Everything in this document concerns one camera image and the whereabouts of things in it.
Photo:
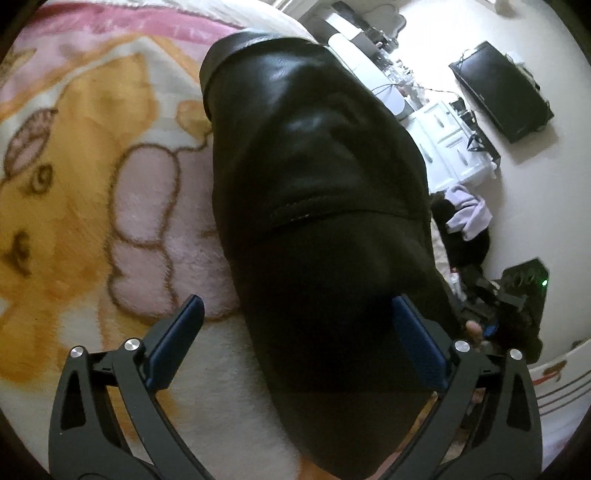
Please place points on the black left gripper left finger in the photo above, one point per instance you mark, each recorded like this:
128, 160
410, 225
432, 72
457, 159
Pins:
106, 422

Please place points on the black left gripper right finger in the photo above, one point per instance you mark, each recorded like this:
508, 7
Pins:
485, 423

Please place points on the black leather jacket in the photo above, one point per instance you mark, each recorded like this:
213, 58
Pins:
321, 202

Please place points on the right hand thumb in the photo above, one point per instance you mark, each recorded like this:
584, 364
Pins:
474, 333

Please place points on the lilac garment on chair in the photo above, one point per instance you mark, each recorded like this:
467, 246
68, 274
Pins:
471, 214

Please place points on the white drawer cabinet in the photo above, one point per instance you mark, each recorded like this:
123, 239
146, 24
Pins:
453, 152

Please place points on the pink cartoon fleece blanket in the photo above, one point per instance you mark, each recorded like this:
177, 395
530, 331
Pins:
106, 224

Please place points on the white rounded bed footboard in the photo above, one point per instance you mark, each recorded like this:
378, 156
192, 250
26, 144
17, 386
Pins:
370, 75

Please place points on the beige bed sheet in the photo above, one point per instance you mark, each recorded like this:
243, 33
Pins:
254, 15

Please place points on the black wall television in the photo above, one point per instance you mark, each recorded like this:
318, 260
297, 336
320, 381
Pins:
504, 93

